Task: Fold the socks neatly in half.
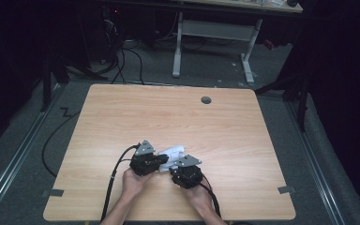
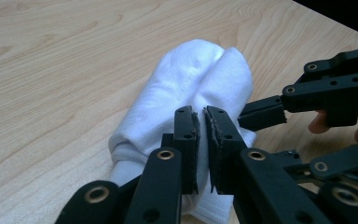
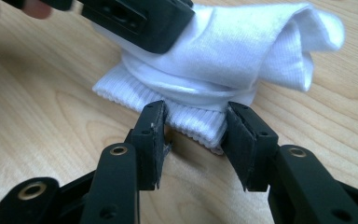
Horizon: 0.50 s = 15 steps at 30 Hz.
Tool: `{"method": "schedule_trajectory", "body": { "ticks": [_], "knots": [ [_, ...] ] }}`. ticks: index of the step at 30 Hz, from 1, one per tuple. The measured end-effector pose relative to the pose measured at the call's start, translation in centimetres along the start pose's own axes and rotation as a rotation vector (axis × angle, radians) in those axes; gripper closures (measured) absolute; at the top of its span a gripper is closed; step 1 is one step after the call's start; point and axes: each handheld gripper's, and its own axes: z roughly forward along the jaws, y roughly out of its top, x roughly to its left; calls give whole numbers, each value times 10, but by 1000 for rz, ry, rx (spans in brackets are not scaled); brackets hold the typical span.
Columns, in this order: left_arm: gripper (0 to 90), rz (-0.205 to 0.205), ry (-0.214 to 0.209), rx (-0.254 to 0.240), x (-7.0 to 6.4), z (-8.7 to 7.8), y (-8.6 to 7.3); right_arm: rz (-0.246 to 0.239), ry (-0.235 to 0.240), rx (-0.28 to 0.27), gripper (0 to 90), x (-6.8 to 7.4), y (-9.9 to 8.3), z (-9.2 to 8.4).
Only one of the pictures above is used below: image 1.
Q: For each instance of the metal floor rail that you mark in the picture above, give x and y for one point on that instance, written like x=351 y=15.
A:
x=315 y=162
x=18 y=156

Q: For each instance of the person's right hand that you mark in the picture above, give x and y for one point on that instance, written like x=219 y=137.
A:
x=201 y=198

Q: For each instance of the person's left hand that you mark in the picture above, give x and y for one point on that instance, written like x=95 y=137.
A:
x=132 y=186

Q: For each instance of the grey tape piece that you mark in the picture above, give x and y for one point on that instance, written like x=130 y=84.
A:
x=287 y=189
x=54 y=193

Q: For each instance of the white desk frame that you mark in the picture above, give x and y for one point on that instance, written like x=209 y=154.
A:
x=215 y=29

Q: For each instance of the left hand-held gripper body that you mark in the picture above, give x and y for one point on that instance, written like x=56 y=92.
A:
x=143 y=164

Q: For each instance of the black metal stand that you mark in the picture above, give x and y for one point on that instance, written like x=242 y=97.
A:
x=301 y=103
x=46 y=84

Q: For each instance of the grey round table grommet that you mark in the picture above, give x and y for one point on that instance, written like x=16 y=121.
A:
x=206 y=100

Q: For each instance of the small red object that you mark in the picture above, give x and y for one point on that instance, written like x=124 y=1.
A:
x=269 y=44

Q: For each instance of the white cloth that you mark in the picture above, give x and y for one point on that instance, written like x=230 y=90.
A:
x=173 y=151

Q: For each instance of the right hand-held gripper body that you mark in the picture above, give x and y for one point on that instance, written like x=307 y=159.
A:
x=188 y=176

